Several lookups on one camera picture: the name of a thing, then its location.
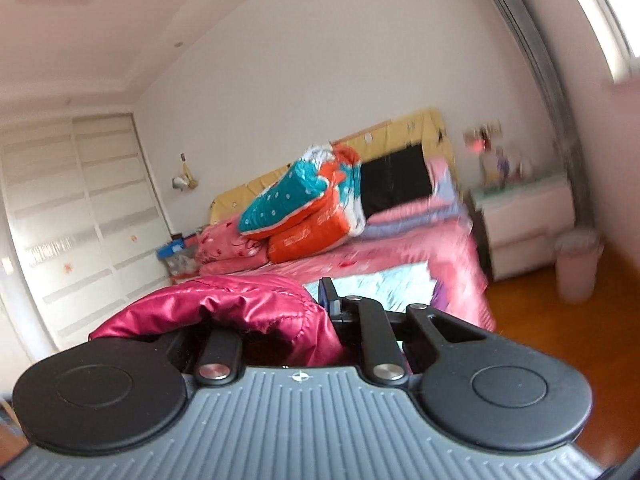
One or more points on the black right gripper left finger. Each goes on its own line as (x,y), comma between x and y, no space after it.
(200,355)

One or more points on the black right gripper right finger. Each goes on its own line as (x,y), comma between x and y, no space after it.
(392,346)

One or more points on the magenta shiny down jacket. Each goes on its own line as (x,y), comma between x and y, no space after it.
(293,329)

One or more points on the light blue down jacket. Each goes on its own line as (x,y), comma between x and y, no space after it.
(394,288)

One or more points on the purple down jacket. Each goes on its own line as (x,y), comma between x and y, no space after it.
(443,294)

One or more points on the pink plush bed cover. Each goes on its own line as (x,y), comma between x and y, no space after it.
(446,247)

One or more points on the blue storage box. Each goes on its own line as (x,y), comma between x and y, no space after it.
(179,259)

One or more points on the pink folded blanket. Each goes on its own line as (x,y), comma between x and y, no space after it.
(222,249)

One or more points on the pink lilac folded bedding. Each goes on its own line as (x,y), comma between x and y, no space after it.
(442,206)

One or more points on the teal orange folded quilt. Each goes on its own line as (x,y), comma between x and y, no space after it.
(313,208)

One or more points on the white bedside table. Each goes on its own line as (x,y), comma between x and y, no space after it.
(516,226)

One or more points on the white sliding wardrobe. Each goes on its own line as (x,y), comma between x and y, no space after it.
(84,219)

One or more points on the pink waste bin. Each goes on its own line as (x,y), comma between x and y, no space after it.
(577,254)

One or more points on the yellow headboard cover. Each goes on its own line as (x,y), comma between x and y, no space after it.
(425,128)

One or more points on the grey curtain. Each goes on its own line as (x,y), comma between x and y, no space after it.
(530,39)

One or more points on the wall hanging ornament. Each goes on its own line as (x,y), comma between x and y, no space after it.
(184,180)

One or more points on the photo frame on nightstand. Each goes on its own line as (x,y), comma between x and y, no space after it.
(500,166)

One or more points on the wall socket with red light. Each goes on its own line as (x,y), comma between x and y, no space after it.
(480,139)

